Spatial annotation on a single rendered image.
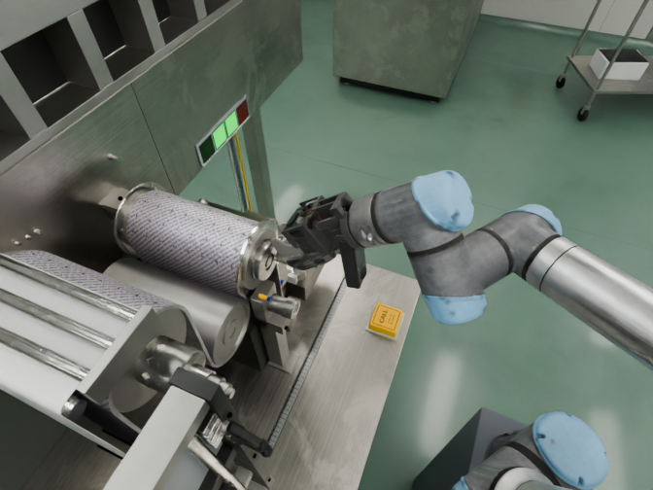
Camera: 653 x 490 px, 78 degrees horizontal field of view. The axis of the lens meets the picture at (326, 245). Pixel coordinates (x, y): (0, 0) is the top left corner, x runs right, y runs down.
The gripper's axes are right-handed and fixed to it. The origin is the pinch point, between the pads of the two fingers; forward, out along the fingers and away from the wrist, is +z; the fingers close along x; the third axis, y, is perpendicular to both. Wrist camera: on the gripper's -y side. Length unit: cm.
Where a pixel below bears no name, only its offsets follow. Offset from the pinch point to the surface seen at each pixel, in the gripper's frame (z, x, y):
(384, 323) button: 6.8, -12.2, -37.4
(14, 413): 41, 39, 10
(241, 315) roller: 9.0, 10.1, -3.4
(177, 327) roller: -1.0, 21.9, 9.0
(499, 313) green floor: 30, -92, -139
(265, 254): -0.1, 2.7, 3.3
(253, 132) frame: 66, -75, 6
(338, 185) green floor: 115, -150, -67
